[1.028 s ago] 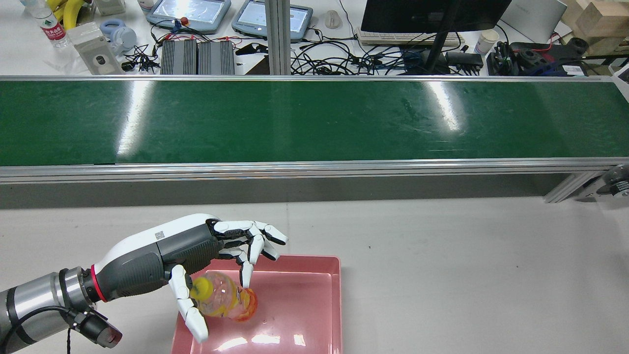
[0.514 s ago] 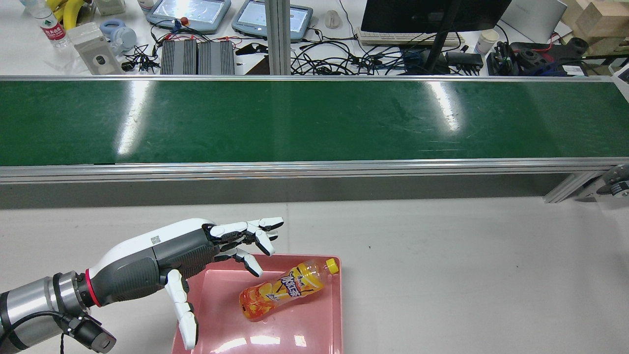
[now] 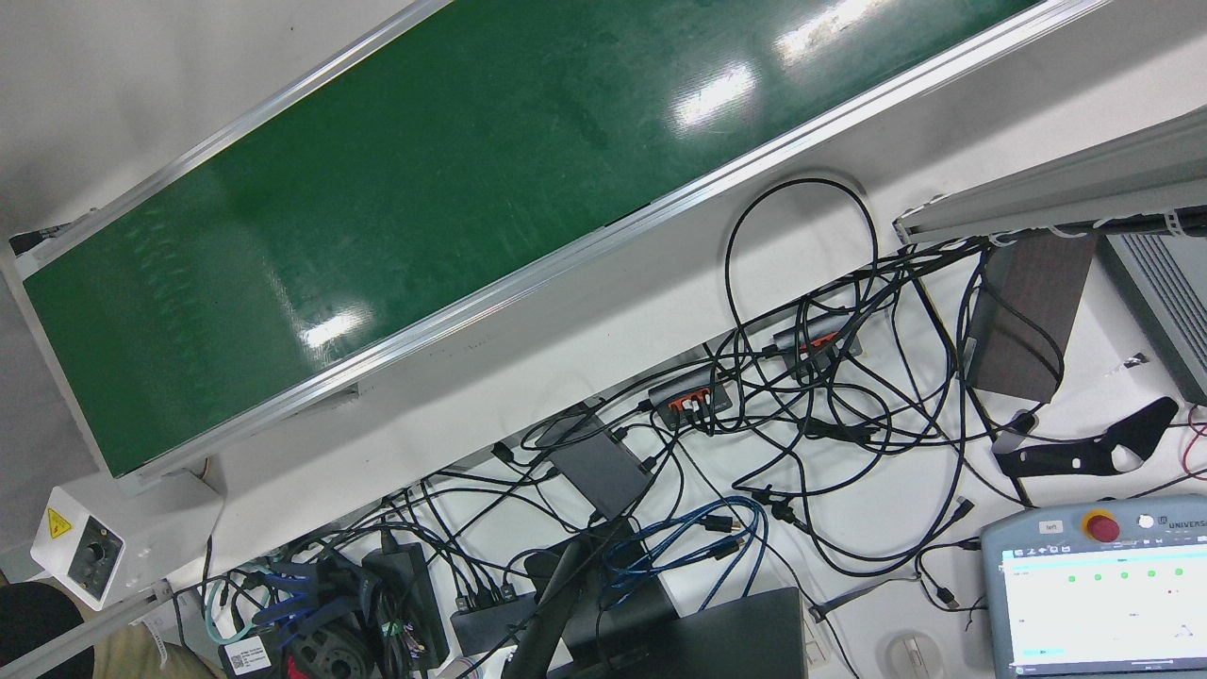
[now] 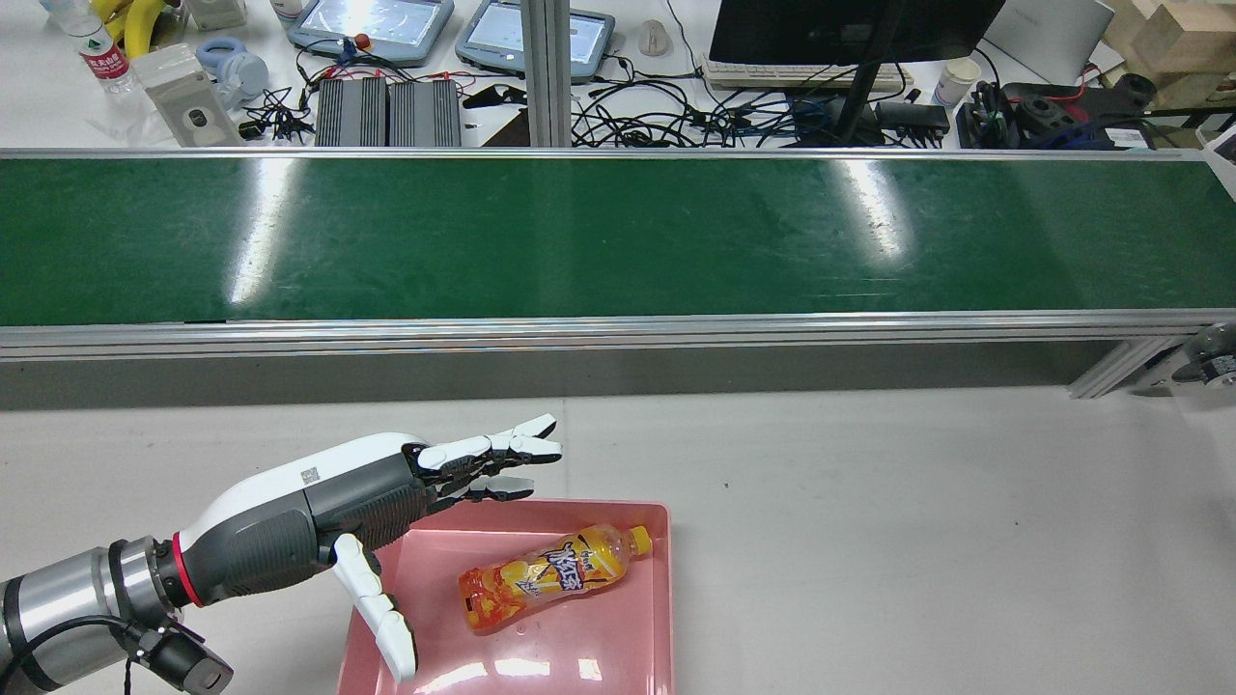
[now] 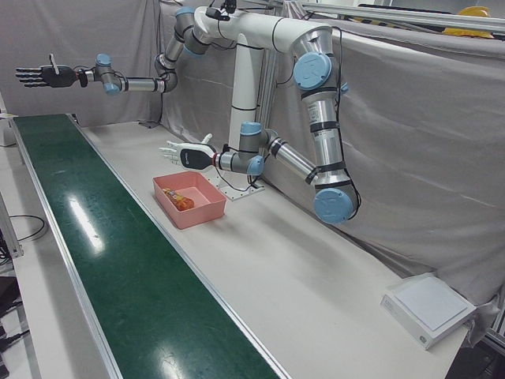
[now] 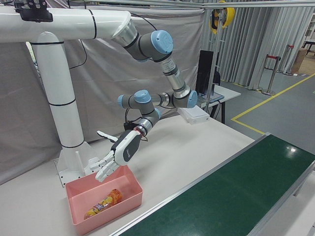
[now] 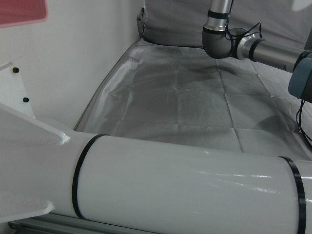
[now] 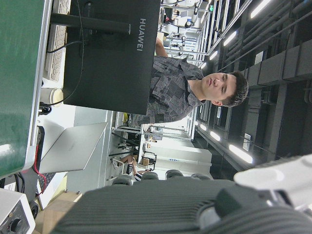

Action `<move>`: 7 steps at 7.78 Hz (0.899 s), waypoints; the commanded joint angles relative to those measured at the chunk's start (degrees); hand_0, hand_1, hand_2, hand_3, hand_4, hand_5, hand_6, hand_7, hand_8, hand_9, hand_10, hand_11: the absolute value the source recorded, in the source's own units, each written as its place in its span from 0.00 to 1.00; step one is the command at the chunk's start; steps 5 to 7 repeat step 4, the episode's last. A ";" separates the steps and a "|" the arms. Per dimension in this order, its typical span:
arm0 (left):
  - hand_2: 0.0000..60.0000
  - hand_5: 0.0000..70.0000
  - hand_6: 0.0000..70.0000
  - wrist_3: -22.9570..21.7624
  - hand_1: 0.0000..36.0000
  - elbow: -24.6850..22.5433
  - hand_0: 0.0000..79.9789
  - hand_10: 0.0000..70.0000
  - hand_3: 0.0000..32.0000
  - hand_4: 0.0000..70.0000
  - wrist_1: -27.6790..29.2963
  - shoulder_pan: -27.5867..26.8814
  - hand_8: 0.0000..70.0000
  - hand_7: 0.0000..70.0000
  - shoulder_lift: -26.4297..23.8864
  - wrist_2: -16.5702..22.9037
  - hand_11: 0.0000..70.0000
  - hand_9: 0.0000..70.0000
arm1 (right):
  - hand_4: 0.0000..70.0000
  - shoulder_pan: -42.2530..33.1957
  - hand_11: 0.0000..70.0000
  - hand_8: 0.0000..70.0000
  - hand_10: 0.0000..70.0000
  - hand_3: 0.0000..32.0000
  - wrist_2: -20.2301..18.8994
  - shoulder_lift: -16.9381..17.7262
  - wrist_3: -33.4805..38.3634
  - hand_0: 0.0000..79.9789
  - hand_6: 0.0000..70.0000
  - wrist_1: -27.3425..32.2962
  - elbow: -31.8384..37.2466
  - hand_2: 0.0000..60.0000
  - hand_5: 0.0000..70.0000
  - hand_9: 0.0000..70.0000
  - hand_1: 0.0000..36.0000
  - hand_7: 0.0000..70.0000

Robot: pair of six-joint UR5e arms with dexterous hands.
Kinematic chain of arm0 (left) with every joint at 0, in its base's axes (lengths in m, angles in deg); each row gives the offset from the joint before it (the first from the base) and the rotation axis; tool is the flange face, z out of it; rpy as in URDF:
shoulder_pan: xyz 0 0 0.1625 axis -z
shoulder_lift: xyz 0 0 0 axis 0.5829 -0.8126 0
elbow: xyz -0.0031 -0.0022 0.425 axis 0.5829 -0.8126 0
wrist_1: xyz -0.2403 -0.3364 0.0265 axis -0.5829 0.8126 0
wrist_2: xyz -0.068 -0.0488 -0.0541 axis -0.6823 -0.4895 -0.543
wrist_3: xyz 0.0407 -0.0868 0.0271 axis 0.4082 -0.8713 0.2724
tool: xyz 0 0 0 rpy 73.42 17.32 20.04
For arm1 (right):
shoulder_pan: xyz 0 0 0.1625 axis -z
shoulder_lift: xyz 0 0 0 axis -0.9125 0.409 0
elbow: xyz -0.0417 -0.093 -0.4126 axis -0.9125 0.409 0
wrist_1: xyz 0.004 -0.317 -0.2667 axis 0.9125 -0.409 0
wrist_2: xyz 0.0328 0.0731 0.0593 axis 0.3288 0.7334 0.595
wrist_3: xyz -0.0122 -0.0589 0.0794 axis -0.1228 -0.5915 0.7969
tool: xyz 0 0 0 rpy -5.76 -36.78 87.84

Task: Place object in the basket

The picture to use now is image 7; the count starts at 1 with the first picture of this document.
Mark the pink plastic basket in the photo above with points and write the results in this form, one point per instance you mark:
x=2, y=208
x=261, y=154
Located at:
x=22, y=9

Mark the right UR5e robot arm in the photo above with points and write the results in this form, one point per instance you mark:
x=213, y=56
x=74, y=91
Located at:
x=217, y=41

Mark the grey fabric curtain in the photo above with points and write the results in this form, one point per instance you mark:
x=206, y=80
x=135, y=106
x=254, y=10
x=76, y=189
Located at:
x=182, y=97

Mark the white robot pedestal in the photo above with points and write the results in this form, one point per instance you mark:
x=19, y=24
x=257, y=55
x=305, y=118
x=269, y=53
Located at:
x=170, y=182

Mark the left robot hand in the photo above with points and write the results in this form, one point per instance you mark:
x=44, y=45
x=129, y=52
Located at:
x=303, y=3

